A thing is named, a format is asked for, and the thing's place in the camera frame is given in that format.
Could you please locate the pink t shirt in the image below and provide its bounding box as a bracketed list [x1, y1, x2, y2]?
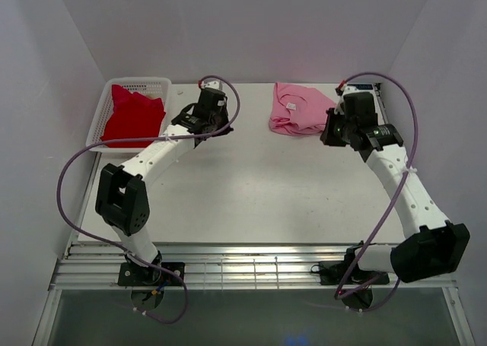
[268, 82, 336, 137]

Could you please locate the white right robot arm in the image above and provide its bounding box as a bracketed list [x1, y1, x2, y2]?
[320, 83, 470, 283]

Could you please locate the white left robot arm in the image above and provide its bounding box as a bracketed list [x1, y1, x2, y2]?
[95, 79, 232, 285]

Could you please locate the blue corner label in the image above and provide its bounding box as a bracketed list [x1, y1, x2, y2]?
[349, 84, 375, 91]

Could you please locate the white plastic mesh basket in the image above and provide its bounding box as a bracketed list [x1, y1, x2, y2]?
[86, 77, 172, 154]

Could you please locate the red t shirt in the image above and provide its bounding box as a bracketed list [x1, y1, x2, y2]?
[100, 84, 166, 141]

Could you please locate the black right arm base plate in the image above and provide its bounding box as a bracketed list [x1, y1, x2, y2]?
[310, 261, 390, 285]

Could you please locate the aluminium rail frame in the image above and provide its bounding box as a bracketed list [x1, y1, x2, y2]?
[49, 241, 457, 290]

